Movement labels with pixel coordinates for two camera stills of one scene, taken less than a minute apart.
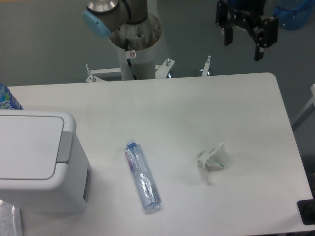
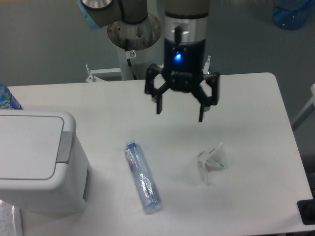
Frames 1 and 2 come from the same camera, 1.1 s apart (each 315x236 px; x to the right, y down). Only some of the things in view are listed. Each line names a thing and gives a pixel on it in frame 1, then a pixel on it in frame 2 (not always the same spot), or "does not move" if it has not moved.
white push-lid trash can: [43, 166] does not move
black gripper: [246, 13] to [184, 66]
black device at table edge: [306, 209] does not move
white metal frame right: [306, 111] does not move
